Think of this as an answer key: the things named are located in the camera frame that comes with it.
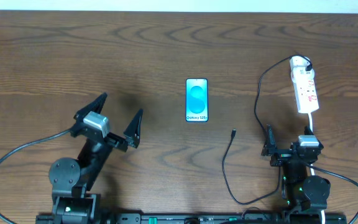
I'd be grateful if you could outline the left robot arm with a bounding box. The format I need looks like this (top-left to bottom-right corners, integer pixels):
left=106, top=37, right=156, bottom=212
left=45, top=93, right=144, bottom=224

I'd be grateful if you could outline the white USB charger adapter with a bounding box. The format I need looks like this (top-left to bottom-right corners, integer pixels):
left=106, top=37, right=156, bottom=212
left=290, top=56, right=314, bottom=76

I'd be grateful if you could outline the white power strip cord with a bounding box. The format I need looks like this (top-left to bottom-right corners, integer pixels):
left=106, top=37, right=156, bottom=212
left=307, top=112, right=326, bottom=224

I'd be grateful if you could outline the blue Galaxy smartphone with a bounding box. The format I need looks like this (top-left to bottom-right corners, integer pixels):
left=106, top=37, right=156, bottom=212
left=185, top=78, right=209, bottom=122

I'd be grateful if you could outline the black USB charging cable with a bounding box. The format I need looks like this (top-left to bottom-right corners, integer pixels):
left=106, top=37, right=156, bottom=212
left=221, top=54, right=313, bottom=206

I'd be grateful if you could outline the white power strip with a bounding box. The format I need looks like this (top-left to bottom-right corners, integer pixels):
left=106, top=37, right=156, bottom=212
left=291, top=67, right=319, bottom=114

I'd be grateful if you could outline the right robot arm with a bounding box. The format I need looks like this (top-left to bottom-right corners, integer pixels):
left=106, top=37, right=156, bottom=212
left=261, top=125, right=331, bottom=223

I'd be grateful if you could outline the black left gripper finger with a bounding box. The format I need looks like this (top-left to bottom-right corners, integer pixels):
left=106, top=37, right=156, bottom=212
left=124, top=109, right=144, bottom=148
left=73, top=93, right=108, bottom=120

